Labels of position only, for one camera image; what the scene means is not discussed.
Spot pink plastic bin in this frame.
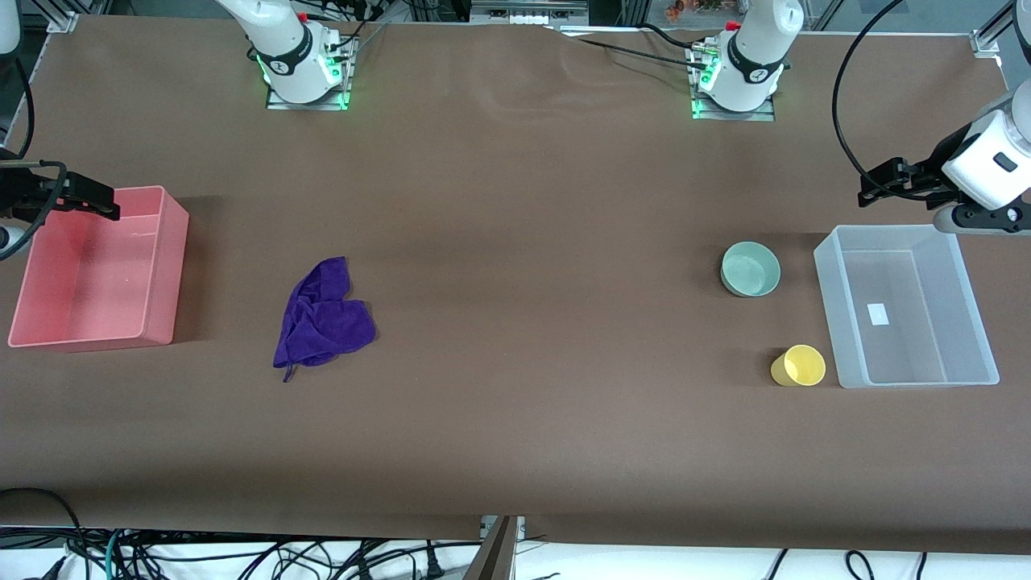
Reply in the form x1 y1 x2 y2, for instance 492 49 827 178
8 185 191 354

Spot black looped floor cable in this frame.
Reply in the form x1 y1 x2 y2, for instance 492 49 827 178
0 487 93 580

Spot black cable on table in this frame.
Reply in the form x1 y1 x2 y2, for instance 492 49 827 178
556 23 710 72

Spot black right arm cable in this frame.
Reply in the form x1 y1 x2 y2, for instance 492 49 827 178
0 56 69 260

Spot tangled black floor cables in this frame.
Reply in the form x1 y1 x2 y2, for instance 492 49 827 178
121 532 484 580

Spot purple cloth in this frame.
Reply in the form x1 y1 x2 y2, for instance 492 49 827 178
272 256 378 383

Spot metal base plate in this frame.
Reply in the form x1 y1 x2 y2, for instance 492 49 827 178
264 36 357 111
691 40 776 122

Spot grey power strip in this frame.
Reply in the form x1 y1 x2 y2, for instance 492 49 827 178
470 0 590 25

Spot clear plastic bin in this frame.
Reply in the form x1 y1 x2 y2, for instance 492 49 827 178
814 224 1001 390

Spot yellow plastic cup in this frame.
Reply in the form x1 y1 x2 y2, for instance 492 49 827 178
770 344 827 388

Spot pale green bowl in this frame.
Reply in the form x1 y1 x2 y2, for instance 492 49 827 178
720 241 782 298

